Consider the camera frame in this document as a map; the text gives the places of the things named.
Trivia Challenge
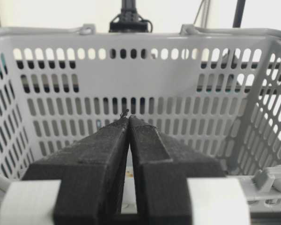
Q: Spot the black camera stand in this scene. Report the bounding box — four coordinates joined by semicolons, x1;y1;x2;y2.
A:
109;0;153;33

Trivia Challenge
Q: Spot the black diagonal pole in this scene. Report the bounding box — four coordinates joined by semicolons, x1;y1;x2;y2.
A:
232;0;246;28

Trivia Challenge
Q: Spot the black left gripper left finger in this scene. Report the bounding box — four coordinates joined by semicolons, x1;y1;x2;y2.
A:
0;115;129;225

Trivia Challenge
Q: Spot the grey plastic shopping basket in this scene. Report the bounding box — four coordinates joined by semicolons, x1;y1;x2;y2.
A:
0;23;281;211

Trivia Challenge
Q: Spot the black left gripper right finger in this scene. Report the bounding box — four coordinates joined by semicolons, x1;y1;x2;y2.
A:
129;116;226;225

